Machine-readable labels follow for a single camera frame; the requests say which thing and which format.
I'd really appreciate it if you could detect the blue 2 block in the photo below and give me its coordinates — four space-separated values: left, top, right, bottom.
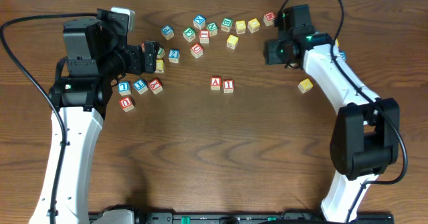
169 49 180 64

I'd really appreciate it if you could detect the red A block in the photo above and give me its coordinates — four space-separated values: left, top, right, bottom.
210 77 221 90

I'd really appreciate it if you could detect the red I block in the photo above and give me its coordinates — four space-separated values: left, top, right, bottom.
223 80 235 94

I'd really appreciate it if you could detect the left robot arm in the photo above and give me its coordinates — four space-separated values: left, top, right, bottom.
29 11 159 223

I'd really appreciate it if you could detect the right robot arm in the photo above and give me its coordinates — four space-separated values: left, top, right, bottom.
264 5 400 223

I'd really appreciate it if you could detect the green R block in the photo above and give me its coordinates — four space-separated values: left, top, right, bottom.
156 47 165 59

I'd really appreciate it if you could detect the yellow block left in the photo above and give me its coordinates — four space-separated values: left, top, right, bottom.
155 60 165 73

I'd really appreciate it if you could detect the blue P block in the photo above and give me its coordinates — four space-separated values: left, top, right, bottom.
161 25 174 40

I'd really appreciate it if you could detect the red H block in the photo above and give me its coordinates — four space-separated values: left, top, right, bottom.
263 11 276 26

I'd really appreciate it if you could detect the blue L block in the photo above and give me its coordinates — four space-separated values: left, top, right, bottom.
118 82 131 96

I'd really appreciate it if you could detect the blue T block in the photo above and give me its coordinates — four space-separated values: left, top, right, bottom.
133 79 148 94

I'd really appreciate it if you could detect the red Y block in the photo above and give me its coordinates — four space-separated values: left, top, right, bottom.
148 78 163 94

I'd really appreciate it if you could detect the green F block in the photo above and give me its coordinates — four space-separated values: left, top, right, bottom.
183 27 196 42

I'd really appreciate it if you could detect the yellow block top right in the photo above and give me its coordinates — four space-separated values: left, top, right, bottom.
247 18 261 33

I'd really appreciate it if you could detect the red U block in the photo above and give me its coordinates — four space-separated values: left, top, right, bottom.
119 96 134 112

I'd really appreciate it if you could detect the blue X block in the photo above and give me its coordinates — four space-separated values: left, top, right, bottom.
193 14 206 30

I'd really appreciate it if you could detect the yellow block top middle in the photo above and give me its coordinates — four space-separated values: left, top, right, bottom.
235 20 247 34

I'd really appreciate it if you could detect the blue D block lower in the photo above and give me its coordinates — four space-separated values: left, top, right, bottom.
340 51 347 61

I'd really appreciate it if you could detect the yellow block lone right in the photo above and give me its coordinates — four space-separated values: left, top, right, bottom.
298 78 314 94

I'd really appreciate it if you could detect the green N block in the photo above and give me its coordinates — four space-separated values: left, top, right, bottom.
207 22 218 37

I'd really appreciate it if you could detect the yellow block beside A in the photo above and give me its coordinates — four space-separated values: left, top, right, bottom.
227 35 239 49

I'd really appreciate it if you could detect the green B block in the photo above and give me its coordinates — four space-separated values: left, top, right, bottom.
221 17 233 32

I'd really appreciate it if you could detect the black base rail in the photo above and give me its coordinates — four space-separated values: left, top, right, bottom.
88 211 395 224

